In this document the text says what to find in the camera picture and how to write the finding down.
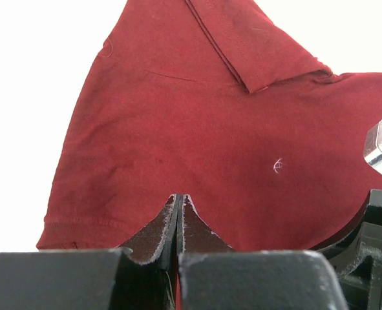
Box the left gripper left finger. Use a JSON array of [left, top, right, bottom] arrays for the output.
[[119, 194, 180, 265]]

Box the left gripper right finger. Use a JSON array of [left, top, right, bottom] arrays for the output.
[[176, 194, 235, 257]]

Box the dark maroon t shirt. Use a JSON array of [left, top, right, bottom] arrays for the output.
[[37, 1, 382, 251]]

